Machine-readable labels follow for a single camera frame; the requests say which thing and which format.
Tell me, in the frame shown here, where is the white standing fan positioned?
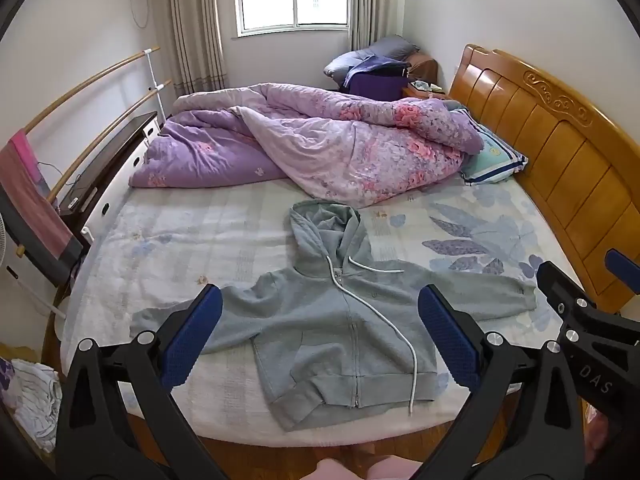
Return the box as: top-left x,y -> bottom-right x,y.
0,210 -> 17,281

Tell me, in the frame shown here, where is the pile of pale clothes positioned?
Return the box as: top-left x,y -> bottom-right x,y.
0,357 -> 63,455

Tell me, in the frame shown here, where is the striped beige curtain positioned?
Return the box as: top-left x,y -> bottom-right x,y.
154,0 -> 229,98
348,0 -> 404,53

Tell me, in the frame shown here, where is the white pole support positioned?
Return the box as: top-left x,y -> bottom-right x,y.
144,48 -> 167,128

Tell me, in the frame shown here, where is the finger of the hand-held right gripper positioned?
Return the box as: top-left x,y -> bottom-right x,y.
604,249 -> 640,293
536,260 -> 601,333

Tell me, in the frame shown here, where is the dark low cabinet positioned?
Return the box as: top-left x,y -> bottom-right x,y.
59,111 -> 159,217

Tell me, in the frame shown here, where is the white power cable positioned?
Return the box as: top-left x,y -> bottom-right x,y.
125,0 -> 152,29

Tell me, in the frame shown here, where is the person's right forearm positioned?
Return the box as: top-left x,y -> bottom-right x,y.
585,405 -> 612,467

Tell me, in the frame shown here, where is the wooden headboard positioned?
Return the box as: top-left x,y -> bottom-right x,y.
447,44 -> 640,321

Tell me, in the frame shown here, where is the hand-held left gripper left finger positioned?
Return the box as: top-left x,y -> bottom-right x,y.
54,284 -> 231,480

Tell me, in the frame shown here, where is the pink and grey towel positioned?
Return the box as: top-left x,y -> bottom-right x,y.
0,129 -> 85,287

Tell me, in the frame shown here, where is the bed with floral sheet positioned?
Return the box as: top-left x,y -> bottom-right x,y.
60,170 -> 591,452

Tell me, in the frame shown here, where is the grey zip hoodie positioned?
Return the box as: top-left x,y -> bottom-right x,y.
129,199 -> 538,433

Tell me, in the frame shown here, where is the teal striped pillow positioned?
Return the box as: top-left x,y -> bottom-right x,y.
459,105 -> 529,186

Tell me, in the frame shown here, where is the dark purple cloth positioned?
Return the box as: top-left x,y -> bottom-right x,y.
344,57 -> 412,100

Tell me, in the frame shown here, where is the wooden nightstand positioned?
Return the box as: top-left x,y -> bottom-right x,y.
401,80 -> 451,102

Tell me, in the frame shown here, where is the grey blue pillow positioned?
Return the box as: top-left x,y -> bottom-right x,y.
324,35 -> 421,86

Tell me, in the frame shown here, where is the purple floral quilt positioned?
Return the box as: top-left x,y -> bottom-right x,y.
129,82 -> 485,211

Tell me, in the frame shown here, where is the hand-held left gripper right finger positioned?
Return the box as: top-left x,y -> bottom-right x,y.
415,284 -> 588,480

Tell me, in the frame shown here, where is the person's pink clothing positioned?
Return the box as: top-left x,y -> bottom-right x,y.
299,454 -> 427,480

